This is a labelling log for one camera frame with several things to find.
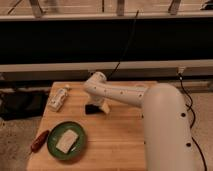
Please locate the wooden table board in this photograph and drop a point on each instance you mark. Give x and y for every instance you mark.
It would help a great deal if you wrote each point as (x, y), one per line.
(114, 141)

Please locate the black eraser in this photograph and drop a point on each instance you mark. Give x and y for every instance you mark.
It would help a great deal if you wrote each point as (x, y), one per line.
(92, 109)

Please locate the white toy car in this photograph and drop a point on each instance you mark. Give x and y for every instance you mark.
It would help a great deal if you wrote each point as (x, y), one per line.
(58, 99)

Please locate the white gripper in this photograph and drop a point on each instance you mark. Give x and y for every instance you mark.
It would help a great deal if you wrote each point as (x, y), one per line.
(99, 101)

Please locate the white sponge block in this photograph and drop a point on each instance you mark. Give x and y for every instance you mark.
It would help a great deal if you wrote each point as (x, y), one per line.
(66, 141)

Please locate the green plate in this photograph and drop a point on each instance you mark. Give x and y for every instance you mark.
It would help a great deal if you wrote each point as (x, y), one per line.
(76, 149)

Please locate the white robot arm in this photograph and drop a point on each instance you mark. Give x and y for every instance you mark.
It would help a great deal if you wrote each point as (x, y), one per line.
(167, 134)

